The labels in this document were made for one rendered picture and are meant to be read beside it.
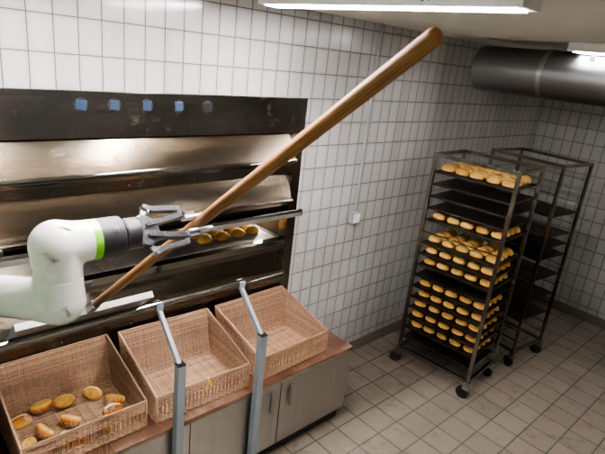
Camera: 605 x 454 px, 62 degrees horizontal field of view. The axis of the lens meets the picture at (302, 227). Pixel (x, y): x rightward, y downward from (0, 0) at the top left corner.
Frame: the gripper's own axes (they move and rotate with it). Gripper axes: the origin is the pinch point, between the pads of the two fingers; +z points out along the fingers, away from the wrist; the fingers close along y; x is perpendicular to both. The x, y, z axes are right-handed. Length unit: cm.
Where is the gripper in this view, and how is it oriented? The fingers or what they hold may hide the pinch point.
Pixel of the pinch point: (196, 222)
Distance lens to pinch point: 133.8
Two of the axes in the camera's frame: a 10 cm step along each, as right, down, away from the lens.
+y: 3.3, 9.3, -1.6
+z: 7.3, -1.4, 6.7
